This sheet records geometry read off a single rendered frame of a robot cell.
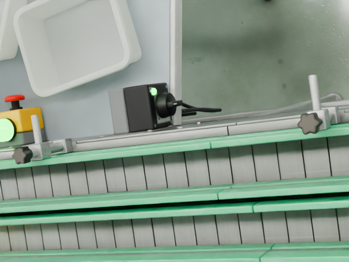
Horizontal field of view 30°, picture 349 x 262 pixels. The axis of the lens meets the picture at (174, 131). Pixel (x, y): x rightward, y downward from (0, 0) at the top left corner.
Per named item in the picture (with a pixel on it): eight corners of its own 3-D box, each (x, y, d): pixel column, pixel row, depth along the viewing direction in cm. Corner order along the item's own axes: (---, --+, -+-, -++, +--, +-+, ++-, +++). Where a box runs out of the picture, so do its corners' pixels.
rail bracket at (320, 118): (318, 125, 94) (294, 136, 82) (311, 75, 94) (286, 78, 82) (346, 122, 93) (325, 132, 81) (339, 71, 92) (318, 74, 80)
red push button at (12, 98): (1, 114, 128) (-1, 96, 127) (15, 112, 131) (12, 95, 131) (17, 111, 126) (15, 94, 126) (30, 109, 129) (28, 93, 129)
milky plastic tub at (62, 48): (37, 14, 130) (9, 12, 122) (130, -27, 120) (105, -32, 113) (61, 98, 130) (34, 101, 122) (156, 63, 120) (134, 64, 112)
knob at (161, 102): (168, 117, 116) (185, 115, 115) (157, 119, 112) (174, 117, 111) (164, 92, 116) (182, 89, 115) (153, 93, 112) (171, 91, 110)
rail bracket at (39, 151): (59, 153, 115) (9, 165, 103) (53, 112, 114) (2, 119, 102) (78, 151, 113) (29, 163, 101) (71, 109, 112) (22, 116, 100)
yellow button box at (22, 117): (20, 144, 134) (-4, 148, 127) (14, 108, 133) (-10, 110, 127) (48, 141, 131) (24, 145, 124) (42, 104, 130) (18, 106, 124)
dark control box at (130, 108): (136, 130, 122) (113, 135, 114) (130, 88, 121) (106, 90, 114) (175, 125, 118) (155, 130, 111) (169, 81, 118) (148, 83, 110)
